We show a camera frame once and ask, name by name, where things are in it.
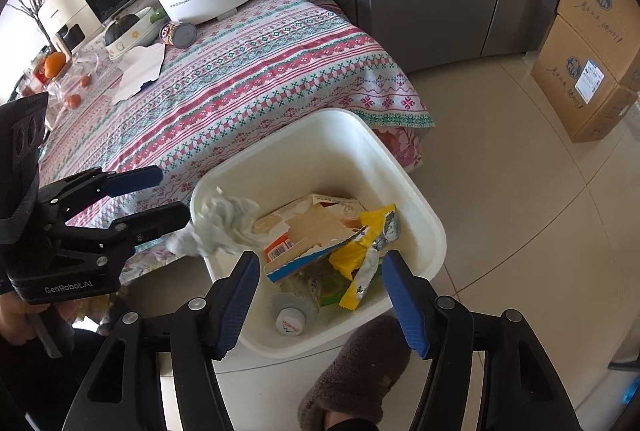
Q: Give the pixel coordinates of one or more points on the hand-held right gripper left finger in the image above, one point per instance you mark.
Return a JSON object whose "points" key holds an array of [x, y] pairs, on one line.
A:
{"points": [[235, 306]]}

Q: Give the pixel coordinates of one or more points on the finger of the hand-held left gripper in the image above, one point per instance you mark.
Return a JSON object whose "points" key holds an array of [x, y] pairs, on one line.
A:
{"points": [[160, 216], [135, 181]]}

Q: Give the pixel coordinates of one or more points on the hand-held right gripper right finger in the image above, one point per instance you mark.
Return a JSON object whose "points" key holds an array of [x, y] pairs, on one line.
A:
{"points": [[405, 301]]}

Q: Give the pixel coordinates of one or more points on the clear plastic bottle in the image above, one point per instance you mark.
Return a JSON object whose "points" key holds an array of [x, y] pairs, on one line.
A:
{"points": [[290, 321]]}

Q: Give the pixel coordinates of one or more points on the yellow foil wrapper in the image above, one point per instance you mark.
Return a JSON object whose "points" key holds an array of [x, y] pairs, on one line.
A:
{"points": [[360, 256]]}

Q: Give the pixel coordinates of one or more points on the patterned paper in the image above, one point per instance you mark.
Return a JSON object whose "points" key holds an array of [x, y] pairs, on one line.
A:
{"points": [[225, 221]]}

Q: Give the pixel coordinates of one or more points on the torn brown cardboard carton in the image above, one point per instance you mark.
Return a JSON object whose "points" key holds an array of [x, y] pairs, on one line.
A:
{"points": [[315, 226]]}

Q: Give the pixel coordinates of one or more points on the white trash bin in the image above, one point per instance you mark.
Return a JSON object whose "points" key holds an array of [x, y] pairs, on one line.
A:
{"points": [[310, 151]]}

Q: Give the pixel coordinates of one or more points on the person's left hand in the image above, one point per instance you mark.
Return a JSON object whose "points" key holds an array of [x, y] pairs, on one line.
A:
{"points": [[17, 321]]}

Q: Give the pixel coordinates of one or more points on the brown fuzzy slipper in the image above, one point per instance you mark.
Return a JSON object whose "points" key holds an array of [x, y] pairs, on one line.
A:
{"points": [[355, 371]]}

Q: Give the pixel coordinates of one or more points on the small tangerine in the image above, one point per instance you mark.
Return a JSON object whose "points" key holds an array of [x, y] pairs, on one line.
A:
{"points": [[73, 101], [85, 81]]}

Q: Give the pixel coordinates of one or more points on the white paper sheet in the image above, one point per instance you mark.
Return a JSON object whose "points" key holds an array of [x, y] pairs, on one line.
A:
{"points": [[140, 71]]}

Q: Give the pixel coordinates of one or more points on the white flower print bowl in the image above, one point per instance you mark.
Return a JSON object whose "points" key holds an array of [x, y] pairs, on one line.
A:
{"points": [[127, 41]]}

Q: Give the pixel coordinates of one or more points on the large orange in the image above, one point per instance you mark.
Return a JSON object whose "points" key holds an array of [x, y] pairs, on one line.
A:
{"points": [[54, 65]]}

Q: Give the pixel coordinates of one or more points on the metal can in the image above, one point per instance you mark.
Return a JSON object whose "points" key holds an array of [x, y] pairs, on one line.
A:
{"points": [[182, 35]]}

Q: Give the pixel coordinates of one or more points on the patterned knit tablecloth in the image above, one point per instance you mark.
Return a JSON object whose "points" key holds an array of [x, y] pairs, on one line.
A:
{"points": [[250, 76]]}

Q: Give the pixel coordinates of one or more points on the dark green squash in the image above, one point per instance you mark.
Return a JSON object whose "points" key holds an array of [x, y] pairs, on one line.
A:
{"points": [[122, 25]]}

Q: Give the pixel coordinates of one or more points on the green cucumber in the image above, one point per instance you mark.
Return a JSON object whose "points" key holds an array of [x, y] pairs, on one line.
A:
{"points": [[156, 16]]}

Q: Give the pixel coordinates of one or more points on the dry twig decoration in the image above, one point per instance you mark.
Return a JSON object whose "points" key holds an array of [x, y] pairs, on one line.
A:
{"points": [[30, 6]]}

